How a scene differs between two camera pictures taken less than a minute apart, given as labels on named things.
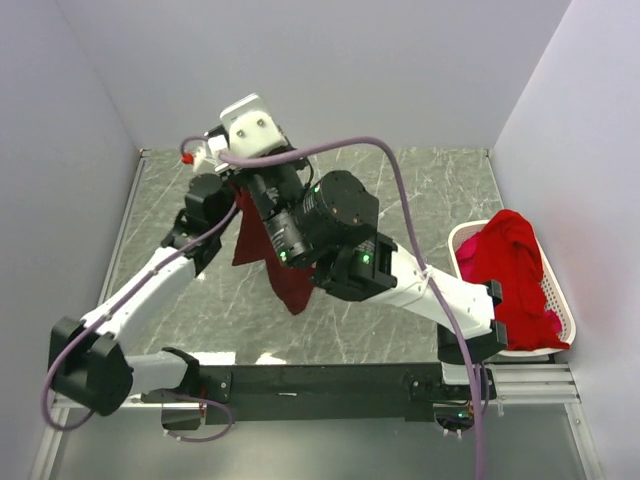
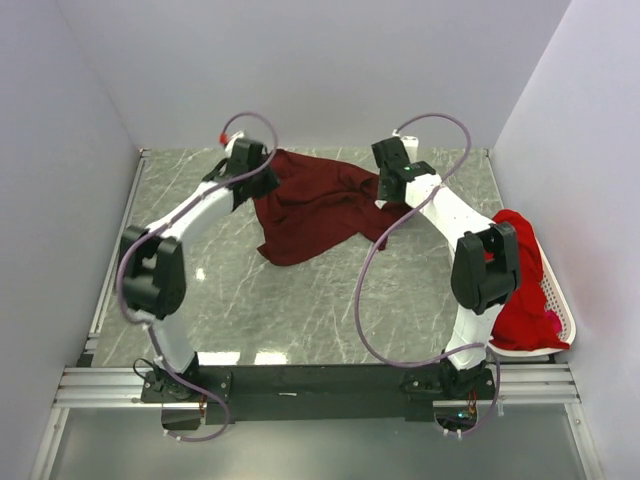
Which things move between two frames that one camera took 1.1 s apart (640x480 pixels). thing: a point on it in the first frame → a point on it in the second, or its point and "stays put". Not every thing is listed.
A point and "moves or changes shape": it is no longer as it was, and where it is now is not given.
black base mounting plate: (339, 391) stays put
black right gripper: (240, 174) → (383, 197)
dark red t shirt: (295, 282) moves or changes shape
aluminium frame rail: (517, 384) stays put
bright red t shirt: (509, 251) stays put
